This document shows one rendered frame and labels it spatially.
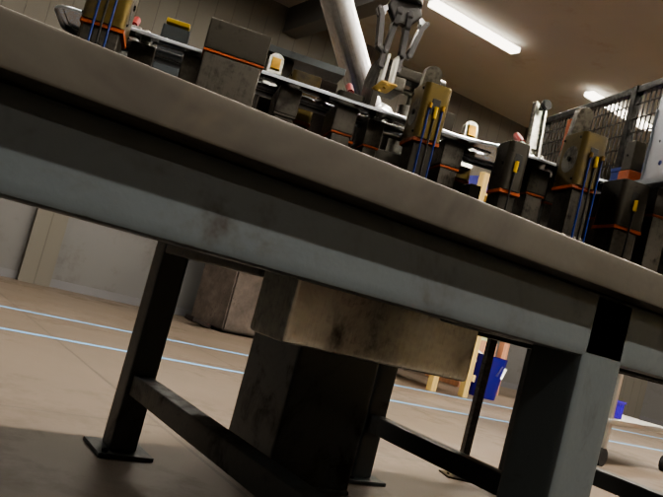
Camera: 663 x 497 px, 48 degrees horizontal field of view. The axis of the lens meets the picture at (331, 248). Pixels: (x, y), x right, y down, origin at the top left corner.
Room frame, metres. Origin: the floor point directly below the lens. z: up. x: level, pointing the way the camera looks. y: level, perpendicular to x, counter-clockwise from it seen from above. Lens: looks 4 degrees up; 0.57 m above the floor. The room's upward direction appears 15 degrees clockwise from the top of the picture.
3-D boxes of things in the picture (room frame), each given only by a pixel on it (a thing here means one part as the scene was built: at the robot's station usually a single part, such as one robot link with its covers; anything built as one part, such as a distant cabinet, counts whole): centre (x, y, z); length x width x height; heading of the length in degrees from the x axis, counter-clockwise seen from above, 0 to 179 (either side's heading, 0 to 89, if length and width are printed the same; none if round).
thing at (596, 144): (1.56, -0.47, 0.87); 0.12 x 0.07 x 0.35; 13
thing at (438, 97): (1.51, -0.12, 0.87); 0.12 x 0.07 x 0.35; 13
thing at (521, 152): (1.56, -0.33, 0.84); 0.10 x 0.05 x 0.29; 13
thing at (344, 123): (1.66, 0.06, 0.84); 0.12 x 0.05 x 0.29; 13
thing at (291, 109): (1.63, 0.18, 0.84); 0.12 x 0.05 x 0.29; 13
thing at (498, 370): (7.88, -1.89, 0.24); 0.42 x 0.37 x 0.48; 121
